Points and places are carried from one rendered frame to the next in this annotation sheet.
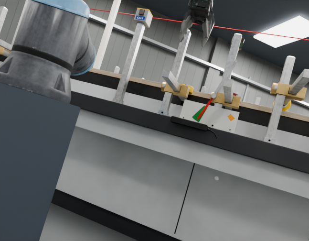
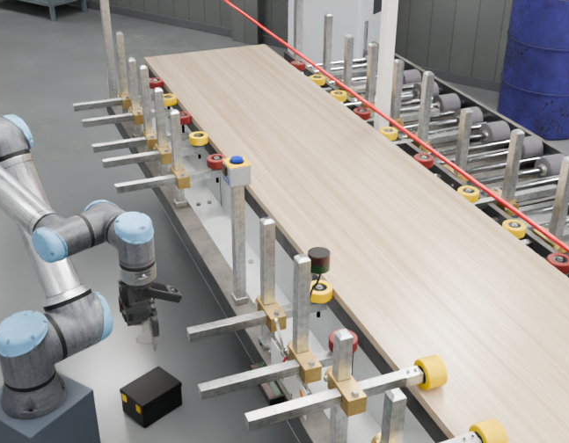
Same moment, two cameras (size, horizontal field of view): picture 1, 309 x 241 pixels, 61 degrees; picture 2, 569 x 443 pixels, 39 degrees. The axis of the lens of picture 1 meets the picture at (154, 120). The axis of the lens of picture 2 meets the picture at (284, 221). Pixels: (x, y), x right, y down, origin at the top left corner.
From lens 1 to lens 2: 2.30 m
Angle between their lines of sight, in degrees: 58
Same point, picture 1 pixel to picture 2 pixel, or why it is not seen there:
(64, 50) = (24, 381)
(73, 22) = (19, 361)
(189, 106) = (275, 352)
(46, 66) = (16, 395)
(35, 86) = (11, 412)
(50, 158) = not seen: outside the picture
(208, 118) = (288, 381)
